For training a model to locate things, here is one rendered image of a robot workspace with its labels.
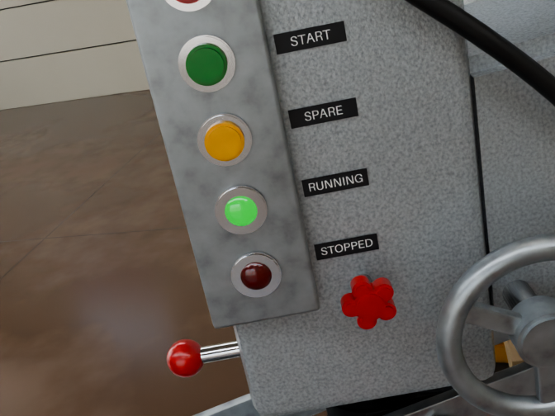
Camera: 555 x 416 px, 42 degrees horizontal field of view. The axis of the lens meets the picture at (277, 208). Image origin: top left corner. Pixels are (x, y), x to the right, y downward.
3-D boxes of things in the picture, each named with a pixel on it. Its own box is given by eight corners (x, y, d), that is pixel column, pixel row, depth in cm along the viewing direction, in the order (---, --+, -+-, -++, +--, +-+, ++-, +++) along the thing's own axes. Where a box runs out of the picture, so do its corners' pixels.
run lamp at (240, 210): (261, 218, 51) (254, 186, 50) (262, 226, 49) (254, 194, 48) (228, 224, 51) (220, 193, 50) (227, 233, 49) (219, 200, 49)
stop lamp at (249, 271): (275, 281, 53) (269, 252, 52) (276, 290, 51) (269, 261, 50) (243, 286, 53) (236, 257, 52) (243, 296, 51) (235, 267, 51)
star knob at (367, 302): (388, 295, 55) (381, 250, 54) (399, 326, 51) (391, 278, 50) (340, 304, 55) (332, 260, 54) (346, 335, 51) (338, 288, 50)
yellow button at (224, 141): (248, 153, 48) (239, 115, 47) (248, 158, 47) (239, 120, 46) (210, 160, 48) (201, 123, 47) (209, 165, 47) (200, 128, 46)
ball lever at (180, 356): (259, 350, 63) (252, 319, 62) (259, 372, 60) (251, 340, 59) (173, 366, 63) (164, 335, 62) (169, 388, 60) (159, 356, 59)
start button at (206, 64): (231, 78, 46) (222, 38, 45) (231, 82, 45) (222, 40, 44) (192, 86, 46) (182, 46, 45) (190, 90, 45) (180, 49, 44)
